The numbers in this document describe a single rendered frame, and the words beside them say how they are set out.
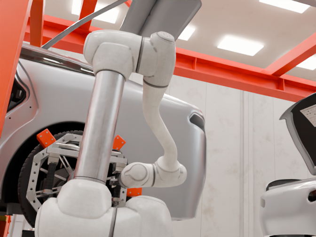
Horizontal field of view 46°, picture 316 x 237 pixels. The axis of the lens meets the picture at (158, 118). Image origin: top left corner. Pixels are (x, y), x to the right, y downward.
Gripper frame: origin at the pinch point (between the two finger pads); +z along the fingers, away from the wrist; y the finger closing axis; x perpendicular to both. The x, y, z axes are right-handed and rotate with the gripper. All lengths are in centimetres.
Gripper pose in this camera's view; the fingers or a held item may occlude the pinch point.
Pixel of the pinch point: (117, 185)
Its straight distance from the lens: 194.9
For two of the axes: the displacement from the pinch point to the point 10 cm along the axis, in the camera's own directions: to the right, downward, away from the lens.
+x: 0.8, -9.4, 3.3
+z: -3.2, 2.9, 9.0
